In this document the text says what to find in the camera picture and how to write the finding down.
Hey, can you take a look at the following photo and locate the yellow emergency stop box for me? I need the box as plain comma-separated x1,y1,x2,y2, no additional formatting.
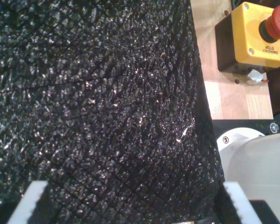
214,1,280,73

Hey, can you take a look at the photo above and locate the black bubble wrap mat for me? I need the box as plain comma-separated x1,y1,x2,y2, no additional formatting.
0,0,226,224

